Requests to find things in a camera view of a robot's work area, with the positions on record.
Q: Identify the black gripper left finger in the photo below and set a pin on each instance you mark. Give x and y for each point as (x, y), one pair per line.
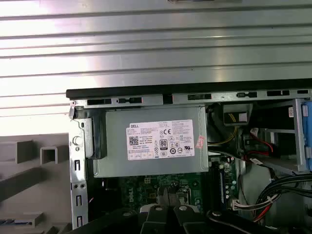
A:
(151, 219)

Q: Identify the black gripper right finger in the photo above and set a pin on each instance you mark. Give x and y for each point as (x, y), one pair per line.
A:
(187, 219)

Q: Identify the green motherboard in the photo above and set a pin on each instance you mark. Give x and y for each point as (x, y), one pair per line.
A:
(141, 187)

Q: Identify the grey power supply white label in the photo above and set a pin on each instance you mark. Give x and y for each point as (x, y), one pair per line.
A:
(114, 146)

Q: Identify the black open PC case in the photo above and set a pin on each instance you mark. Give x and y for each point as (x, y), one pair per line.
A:
(78, 146)

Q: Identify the grey metal drive cage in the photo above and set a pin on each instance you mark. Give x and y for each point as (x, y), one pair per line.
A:
(298, 134)

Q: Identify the blue plastic drive latch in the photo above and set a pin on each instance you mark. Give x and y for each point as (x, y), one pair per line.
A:
(306, 136)

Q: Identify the grey plastic parts rack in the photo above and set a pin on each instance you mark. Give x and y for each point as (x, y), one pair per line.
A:
(24, 148)

